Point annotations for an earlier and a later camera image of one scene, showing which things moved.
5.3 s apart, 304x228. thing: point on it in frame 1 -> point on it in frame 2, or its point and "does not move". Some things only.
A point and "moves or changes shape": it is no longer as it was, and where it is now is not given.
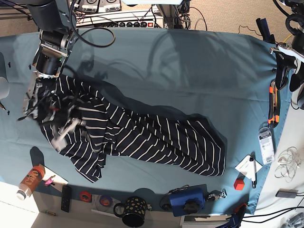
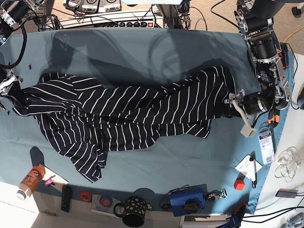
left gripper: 41,102 -> 6,83
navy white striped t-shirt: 81,121 moves or changes shape
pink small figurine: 49,181 does not move
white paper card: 244,166 does not move
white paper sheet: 58,181 does not move
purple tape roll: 105,201 does not move
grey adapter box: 287,193 does not move
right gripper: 290,58 -> 261,101
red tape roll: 84,193 does not move
